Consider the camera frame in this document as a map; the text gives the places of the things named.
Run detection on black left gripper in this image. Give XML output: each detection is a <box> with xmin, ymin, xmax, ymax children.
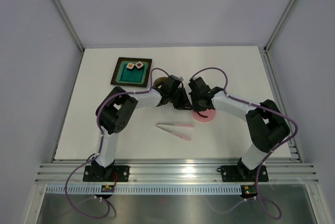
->
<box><xmin>169</xmin><ymin>87</ymin><xmax>193</xmax><ymax>110</ymax></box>

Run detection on pink lunch box lid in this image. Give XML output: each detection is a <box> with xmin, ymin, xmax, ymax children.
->
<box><xmin>192</xmin><ymin>109</ymin><xmax>216</xmax><ymax>123</ymax></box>

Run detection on steel tongs with pink tips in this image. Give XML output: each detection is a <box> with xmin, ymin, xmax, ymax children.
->
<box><xmin>155</xmin><ymin>123</ymin><xmax>194</xmax><ymax>141</ymax></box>

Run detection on round steel lunch box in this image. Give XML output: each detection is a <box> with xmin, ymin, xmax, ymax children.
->
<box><xmin>152</xmin><ymin>77</ymin><xmax>168</xmax><ymax>87</ymax></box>

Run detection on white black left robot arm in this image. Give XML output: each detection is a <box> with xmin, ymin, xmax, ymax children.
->
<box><xmin>91</xmin><ymin>75</ymin><xmax>192</xmax><ymax>181</ymax></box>

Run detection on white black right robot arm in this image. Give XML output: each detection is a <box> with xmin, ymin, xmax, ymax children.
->
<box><xmin>188</xmin><ymin>77</ymin><xmax>290</xmax><ymax>180</ymax></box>

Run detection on red centre sushi roll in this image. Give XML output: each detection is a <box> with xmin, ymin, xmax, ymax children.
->
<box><xmin>136</xmin><ymin>61</ymin><xmax>144</xmax><ymax>69</ymax></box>

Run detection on orange centre sushi roll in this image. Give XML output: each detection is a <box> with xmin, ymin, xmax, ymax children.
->
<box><xmin>126</xmin><ymin>63</ymin><xmax>135</xmax><ymax>70</ymax></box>

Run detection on black teal square plate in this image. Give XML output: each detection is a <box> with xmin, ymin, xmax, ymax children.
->
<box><xmin>110</xmin><ymin>57</ymin><xmax>152</xmax><ymax>88</ymax></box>

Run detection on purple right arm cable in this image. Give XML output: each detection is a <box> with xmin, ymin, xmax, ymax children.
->
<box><xmin>190</xmin><ymin>66</ymin><xmax>299</xmax><ymax>219</ymax></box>

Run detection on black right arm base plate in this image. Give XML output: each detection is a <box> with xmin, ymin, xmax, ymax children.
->
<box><xmin>216</xmin><ymin>165</ymin><xmax>269</xmax><ymax>182</ymax></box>

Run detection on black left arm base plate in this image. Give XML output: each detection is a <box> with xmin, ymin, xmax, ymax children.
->
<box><xmin>83</xmin><ymin>165</ymin><xmax>130</xmax><ymax>182</ymax></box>

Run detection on aluminium front rail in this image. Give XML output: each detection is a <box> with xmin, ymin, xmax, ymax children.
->
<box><xmin>35</xmin><ymin>163</ymin><xmax>319</xmax><ymax>184</ymax></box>

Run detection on white slotted cable duct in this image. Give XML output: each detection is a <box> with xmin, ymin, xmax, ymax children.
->
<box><xmin>46</xmin><ymin>184</ymin><xmax>242</xmax><ymax>195</ymax></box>

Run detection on right aluminium frame post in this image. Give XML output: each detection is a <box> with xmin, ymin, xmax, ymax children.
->
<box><xmin>264</xmin><ymin>0</ymin><xmax>298</xmax><ymax>54</ymax></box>

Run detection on aluminium frame post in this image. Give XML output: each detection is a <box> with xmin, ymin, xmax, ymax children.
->
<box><xmin>264</xmin><ymin>0</ymin><xmax>298</xmax><ymax>54</ymax></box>
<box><xmin>51</xmin><ymin>0</ymin><xmax>85</xmax><ymax>54</ymax></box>

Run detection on left aluminium frame post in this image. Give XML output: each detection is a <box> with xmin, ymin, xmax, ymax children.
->
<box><xmin>51</xmin><ymin>0</ymin><xmax>85</xmax><ymax>54</ymax></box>

